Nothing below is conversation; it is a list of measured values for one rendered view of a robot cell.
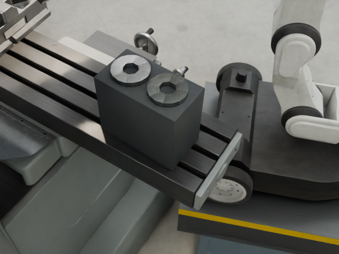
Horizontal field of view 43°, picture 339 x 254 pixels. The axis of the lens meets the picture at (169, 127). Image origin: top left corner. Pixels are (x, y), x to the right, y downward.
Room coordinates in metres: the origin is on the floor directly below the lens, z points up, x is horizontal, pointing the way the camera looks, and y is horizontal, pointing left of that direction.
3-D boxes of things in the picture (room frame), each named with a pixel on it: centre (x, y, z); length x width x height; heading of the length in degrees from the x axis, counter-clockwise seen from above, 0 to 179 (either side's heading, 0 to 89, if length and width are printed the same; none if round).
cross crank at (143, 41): (1.32, 0.13, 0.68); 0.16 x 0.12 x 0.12; 150
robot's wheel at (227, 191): (0.82, -0.21, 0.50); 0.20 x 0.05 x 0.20; 81
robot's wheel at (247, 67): (1.34, -0.30, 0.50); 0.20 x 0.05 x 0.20; 81
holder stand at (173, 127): (0.67, 0.05, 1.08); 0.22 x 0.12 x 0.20; 57
